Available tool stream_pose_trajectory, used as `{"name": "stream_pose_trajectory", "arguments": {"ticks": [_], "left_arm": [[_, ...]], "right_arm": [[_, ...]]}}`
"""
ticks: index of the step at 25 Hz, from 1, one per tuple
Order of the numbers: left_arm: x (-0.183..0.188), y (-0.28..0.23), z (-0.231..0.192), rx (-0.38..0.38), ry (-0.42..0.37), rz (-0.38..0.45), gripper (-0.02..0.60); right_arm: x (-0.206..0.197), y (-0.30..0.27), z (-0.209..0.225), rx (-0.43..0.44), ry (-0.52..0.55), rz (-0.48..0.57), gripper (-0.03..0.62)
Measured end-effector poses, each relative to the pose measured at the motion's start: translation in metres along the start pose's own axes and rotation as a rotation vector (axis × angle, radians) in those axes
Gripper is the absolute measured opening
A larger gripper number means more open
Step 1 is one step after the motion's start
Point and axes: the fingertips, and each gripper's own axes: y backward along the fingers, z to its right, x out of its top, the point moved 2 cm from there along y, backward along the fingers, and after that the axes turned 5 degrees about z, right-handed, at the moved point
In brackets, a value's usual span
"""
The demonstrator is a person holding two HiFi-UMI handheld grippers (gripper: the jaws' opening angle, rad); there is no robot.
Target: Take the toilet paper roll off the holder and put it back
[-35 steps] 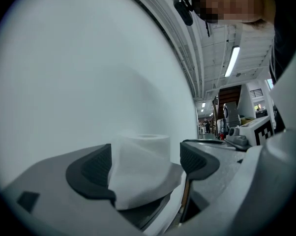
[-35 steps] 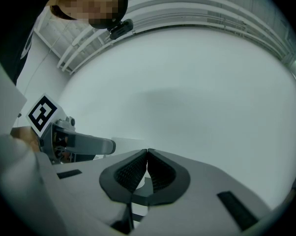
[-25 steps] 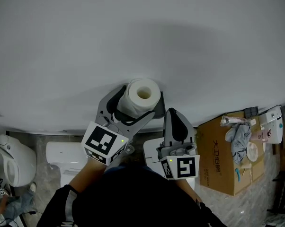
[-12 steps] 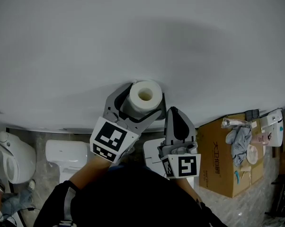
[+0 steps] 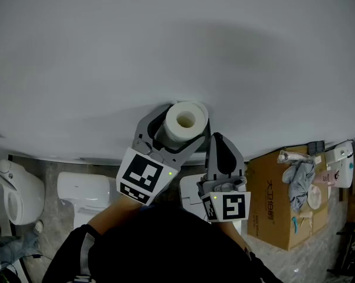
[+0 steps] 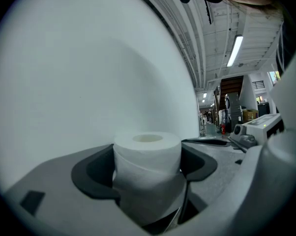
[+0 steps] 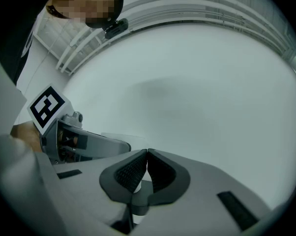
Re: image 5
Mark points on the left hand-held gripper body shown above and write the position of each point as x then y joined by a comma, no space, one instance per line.
142,175

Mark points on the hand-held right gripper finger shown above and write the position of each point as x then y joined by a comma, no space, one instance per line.
210,161
239,164

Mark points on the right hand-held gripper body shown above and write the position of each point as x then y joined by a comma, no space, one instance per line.
233,206

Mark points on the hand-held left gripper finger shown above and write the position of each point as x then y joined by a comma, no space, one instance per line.
142,128
183,158

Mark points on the white toilet paper roll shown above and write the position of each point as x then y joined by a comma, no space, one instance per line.
173,128

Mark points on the person's left forearm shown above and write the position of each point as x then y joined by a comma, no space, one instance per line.
115,214

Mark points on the person's right forearm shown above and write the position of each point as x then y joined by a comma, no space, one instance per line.
235,237

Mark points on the white flat-lid toilet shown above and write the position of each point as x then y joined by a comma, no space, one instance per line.
190,193

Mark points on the white rounded toilet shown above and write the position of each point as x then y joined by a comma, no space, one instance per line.
83,187

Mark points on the white egg-shaped toilet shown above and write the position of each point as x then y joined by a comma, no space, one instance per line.
30,193

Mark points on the large cardboard box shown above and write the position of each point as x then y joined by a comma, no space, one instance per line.
272,217

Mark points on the white tube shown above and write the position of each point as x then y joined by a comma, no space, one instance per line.
292,156

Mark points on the grey crumpled cloth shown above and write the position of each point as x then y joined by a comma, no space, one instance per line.
299,184

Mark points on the teal small tool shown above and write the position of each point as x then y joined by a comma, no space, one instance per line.
295,223

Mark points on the person's black top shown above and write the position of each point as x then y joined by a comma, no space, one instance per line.
171,246

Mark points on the black flat holder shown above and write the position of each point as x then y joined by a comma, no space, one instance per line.
316,147

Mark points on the beige hand fan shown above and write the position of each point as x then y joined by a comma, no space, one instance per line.
314,196

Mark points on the pink bottle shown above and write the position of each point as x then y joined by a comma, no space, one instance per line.
326,178

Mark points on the white appliance with blue label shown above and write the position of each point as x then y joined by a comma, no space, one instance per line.
342,164

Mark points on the dark metal rack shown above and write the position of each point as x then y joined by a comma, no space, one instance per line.
354,240

